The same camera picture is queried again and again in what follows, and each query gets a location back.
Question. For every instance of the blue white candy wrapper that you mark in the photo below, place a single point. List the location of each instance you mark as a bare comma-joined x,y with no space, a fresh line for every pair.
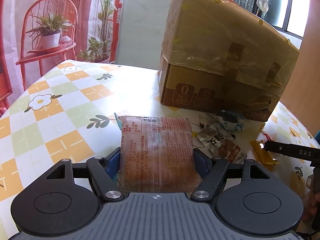
231,120

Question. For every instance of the white crumpled wrapper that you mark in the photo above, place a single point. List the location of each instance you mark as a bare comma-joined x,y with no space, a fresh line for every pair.
207,120

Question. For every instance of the pink printed snack packet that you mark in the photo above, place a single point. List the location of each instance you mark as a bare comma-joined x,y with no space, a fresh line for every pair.
155,150

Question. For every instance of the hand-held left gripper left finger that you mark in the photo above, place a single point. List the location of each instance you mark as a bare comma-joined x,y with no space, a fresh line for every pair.
112,162

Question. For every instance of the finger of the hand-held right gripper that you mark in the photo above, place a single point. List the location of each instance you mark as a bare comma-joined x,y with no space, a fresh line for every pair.
292,151

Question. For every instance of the red small snack packet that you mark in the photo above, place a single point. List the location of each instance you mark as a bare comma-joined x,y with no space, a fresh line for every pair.
268,137

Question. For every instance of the floral checked tablecloth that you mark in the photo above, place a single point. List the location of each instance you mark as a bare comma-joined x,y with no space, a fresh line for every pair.
75,100

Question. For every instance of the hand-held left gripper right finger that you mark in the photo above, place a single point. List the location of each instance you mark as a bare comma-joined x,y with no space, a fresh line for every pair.
201,161

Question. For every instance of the wooden panel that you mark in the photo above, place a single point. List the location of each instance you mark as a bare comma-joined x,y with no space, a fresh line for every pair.
310,80

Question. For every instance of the printed pink backdrop curtain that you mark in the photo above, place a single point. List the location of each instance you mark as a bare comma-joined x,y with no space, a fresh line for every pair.
50,20

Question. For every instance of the taped cardboard box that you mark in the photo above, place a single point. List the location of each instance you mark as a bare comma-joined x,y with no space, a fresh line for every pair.
225,55

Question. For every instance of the yellow small snack packet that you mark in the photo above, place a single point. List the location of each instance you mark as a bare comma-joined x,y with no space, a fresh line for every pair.
265,153

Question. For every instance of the black framed window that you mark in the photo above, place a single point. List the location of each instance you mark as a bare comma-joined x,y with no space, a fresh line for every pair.
282,10

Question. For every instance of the person's right hand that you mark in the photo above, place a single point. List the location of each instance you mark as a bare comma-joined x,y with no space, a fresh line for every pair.
312,202

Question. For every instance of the silver brown snack sachet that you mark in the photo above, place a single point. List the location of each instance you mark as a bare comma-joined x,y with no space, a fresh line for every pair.
222,145

